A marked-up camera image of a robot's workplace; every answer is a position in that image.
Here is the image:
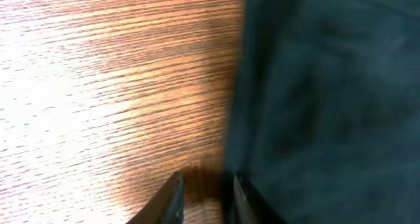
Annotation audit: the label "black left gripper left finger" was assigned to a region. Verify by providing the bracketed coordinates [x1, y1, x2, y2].
[127, 171, 184, 224]

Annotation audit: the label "black shorts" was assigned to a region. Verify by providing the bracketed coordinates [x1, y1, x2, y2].
[221, 0, 419, 223]

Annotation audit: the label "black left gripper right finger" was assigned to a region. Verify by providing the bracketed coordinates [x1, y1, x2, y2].
[221, 173, 285, 224]

